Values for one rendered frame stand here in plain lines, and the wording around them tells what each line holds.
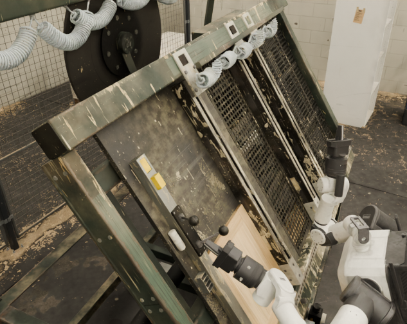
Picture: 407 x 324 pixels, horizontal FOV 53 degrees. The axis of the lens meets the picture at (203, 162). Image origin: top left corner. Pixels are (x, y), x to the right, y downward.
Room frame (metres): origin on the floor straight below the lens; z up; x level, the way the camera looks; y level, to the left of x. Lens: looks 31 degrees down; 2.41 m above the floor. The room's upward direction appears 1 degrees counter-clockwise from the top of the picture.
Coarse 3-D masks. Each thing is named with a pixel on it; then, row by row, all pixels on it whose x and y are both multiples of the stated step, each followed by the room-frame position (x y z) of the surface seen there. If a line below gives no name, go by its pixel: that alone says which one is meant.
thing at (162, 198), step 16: (144, 176) 1.17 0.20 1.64; (160, 192) 1.16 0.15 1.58; (160, 208) 1.15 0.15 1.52; (176, 224) 1.12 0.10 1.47; (192, 256) 1.10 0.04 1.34; (208, 256) 1.12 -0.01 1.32; (208, 272) 1.07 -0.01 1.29; (224, 288) 1.07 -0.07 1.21; (224, 304) 1.04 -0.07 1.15; (240, 320) 1.02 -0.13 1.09
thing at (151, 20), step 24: (96, 0) 1.98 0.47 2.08; (72, 24) 1.81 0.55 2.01; (120, 24) 2.10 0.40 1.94; (144, 24) 2.31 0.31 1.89; (96, 48) 1.93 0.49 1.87; (120, 48) 2.05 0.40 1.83; (144, 48) 2.29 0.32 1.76; (72, 72) 1.77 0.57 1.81; (96, 72) 1.91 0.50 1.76; (120, 72) 2.06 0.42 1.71
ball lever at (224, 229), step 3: (219, 228) 1.13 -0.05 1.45; (222, 228) 1.12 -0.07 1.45; (225, 228) 1.12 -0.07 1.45; (219, 231) 1.12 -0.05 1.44; (222, 231) 1.11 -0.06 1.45; (225, 231) 1.11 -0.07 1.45; (228, 231) 1.12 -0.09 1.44; (216, 234) 1.12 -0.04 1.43; (219, 234) 1.12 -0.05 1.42; (222, 234) 1.11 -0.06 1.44; (225, 234) 1.11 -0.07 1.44; (210, 237) 1.12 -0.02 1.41; (213, 237) 1.12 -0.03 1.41; (198, 240) 1.11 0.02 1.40; (204, 240) 1.11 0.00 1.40; (195, 243) 1.11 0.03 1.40; (198, 243) 1.11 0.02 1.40; (201, 243) 1.11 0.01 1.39; (198, 246) 1.10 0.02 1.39; (201, 246) 1.10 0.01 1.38
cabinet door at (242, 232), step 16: (240, 208) 1.44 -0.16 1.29; (240, 224) 1.37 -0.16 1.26; (224, 240) 1.25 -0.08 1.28; (240, 240) 1.32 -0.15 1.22; (256, 240) 1.38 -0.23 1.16; (256, 256) 1.32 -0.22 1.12; (272, 256) 1.39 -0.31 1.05; (224, 272) 1.14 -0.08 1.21; (240, 288) 1.15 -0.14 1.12; (240, 304) 1.09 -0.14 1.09; (256, 304) 1.14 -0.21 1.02; (272, 304) 1.20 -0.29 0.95; (256, 320) 1.09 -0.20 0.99; (272, 320) 1.14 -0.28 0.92
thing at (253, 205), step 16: (192, 64) 1.64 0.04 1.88; (192, 80) 1.58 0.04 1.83; (176, 96) 1.60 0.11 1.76; (192, 96) 1.57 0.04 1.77; (192, 112) 1.57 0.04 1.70; (208, 112) 1.59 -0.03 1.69; (208, 128) 1.54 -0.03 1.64; (208, 144) 1.54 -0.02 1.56; (224, 144) 1.55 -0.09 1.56; (224, 160) 1.50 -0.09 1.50; (224, 176) 1.50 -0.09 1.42; (240, 176) 1.49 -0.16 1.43; (240, 192) 1.47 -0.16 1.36; (256, 208) 1.44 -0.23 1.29; (256, 224) 1.43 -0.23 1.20; (272, 224) 1.45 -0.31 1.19; (272, 240) 1.40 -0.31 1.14; (288, 256) 1.40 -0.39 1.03; (288, 272) 1.36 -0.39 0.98
